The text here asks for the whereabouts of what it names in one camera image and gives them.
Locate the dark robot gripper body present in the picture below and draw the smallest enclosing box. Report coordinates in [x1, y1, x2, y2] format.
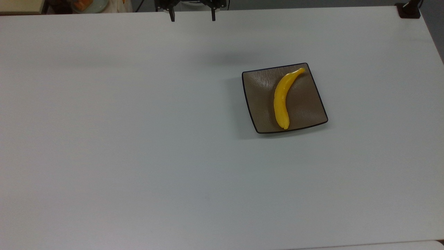
[154, 0, 228, 11]

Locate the yellow banana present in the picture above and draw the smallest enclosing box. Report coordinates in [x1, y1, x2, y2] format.
[273, 67, 306, 130]

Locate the square brown ceramic plate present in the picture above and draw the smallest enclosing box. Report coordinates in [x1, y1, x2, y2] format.
[241, 62, 328, 134]

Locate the white plastic bag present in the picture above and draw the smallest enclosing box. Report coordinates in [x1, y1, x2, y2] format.
[108, 0, 133, 13]

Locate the bowl with orange contents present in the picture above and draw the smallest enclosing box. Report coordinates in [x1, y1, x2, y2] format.
[70, 0, 109, 14]

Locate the wooden desk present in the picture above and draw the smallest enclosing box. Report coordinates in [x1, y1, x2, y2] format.
[0, 0, 46, 15]

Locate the black clamp camera stand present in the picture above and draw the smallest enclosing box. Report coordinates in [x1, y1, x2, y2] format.
[395, 0, 423, 19]

